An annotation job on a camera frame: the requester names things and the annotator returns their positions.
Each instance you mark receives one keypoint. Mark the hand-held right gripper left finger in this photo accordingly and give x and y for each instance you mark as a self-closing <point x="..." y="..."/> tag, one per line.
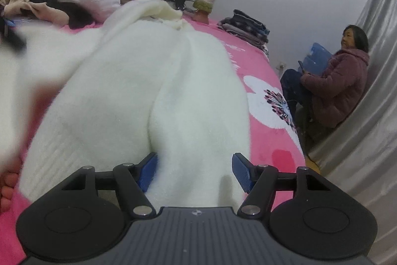
<point x="148" y="172"/>

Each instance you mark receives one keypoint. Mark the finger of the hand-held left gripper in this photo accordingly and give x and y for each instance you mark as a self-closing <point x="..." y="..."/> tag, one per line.
<point x="11" y="38"/>

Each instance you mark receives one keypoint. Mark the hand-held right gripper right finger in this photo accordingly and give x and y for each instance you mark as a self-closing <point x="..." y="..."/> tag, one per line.
<point x="243" y="173"/>

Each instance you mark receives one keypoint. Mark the white knit sweater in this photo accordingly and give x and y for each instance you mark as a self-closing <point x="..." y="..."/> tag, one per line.
<point x="139" y="81"/>

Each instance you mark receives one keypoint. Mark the stack of folded clothes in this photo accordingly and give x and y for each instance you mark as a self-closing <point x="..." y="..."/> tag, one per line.
<point x="245" y="27"/>

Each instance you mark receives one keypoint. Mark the person's left hand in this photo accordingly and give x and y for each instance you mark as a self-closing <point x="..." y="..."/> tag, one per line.
<point x="7" y="190"/>

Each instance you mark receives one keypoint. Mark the black stool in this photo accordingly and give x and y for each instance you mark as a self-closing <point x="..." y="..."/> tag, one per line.
<point x="305" y="125"/>

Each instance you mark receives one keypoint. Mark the grey curtain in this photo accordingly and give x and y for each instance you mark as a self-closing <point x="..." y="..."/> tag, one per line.
<point x="366" y="159"/>

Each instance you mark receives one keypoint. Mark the white wall socket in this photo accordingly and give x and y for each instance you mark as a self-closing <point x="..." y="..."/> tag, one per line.
<point x="281" y="67"/>

